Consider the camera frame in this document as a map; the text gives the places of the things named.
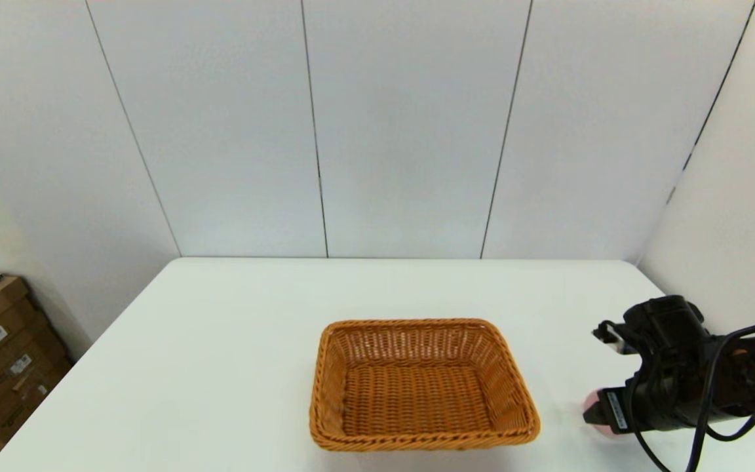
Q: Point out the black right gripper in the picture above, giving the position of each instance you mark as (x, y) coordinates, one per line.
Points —
(669, 400)

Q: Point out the pink peach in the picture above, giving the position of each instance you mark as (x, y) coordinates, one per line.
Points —
(591, 400)

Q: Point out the orange woven wicker basket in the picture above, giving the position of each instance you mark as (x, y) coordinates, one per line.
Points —
(417, 393)

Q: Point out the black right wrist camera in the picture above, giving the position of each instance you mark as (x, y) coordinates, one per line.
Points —
(669, 321)

